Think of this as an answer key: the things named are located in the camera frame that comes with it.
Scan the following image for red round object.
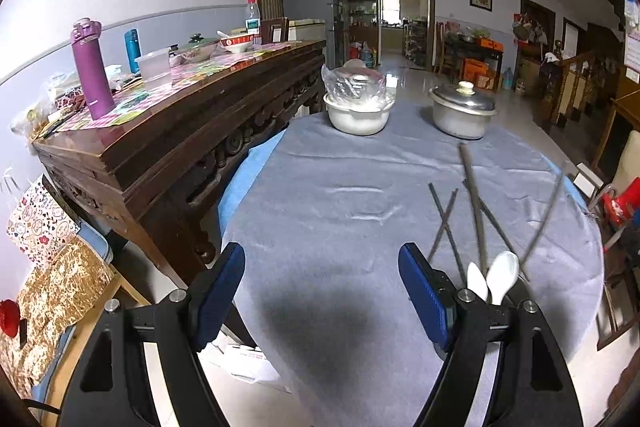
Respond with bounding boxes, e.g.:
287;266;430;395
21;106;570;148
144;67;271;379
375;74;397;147
0;299;21;338

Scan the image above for wooden chair back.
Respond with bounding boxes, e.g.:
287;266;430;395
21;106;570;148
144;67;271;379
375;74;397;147
260;17;290;44

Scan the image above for white step stool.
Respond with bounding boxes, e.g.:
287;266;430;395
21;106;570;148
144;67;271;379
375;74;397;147
575;162;603;195

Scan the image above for brown wooden chair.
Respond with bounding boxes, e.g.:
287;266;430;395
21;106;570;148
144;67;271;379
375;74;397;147
595;232;640;353

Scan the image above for dark metal chopstick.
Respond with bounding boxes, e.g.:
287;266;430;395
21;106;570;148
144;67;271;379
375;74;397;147
520;159;569;275
427;182;467;283
426;188;459;260
462;178;532;284

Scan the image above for grey tablecloth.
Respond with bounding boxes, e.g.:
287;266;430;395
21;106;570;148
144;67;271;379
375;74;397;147
220;99;606;427

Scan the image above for wall calendar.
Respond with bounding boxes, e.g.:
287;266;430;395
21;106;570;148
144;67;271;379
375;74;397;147
622;0;640;85

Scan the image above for clear plastic bag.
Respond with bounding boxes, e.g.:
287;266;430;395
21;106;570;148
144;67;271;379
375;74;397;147
321;59;396;112

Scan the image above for white chest freezer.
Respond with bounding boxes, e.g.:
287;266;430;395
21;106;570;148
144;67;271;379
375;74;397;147
287;18;326;42

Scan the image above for teal water bottle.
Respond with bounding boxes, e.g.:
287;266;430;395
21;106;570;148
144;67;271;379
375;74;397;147
124;28;142;75

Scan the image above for blue tablecloth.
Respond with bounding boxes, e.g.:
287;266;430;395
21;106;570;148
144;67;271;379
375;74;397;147
217;134;593;248

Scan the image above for metal pot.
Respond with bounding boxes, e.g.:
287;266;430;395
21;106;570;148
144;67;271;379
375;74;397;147
431;99;496;141

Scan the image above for kitchen shelf with bottles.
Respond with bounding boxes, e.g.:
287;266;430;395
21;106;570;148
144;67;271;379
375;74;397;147
340;0;378;58

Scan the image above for printed cartoon bag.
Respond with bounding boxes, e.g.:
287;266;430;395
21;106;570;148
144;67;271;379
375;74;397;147
6;174;81;268

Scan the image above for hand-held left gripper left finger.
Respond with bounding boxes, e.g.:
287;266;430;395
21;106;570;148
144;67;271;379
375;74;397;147
56;242;247;427

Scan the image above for dark wooden sideboard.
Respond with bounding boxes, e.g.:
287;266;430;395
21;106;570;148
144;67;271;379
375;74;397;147
31;38;328;303

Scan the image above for white box under table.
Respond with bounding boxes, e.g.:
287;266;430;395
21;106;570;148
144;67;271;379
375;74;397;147
207;342;293;395

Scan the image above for clear bottle with red cap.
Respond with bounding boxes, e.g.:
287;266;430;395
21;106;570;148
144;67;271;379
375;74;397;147
245;0;262;45

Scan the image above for metal pot lid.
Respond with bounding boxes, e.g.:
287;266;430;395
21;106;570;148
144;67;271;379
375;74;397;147
428;81;498;115

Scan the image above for orange cardboard box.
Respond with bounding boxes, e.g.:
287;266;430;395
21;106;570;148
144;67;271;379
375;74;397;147
462;57;488;80

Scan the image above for wooden stair banister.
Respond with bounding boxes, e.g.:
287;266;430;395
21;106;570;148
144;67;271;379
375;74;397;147
542;49;616;130

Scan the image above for purple water bottle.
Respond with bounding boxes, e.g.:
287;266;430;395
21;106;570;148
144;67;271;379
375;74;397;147
70;18;116;120

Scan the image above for clear plastic container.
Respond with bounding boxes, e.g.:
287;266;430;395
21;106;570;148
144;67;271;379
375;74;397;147
135;48;173;92

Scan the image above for golden patterned cloth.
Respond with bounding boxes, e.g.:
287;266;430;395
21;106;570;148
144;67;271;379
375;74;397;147
0;237;116;400

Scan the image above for colourful table mat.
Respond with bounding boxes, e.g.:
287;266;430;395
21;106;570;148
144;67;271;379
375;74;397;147
42;41;301;132

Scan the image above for white ceramic spoon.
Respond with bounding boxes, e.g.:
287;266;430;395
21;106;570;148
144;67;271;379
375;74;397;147
486;251;520;307

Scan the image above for plastic bag of snacks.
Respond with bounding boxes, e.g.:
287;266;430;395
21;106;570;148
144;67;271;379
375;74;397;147
10;72;86;138

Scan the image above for red and white bowl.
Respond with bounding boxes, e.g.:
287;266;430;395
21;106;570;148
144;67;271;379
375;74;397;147
218;32;255;54

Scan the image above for white plastic spoons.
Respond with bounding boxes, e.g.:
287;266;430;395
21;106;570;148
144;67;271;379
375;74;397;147
466;262;490;303

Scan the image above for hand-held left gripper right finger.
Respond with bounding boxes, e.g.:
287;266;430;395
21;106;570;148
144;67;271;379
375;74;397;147
397;242;585;427

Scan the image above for glass lidded bowl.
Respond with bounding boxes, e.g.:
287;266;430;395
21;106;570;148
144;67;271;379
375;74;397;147
176;33;221;64

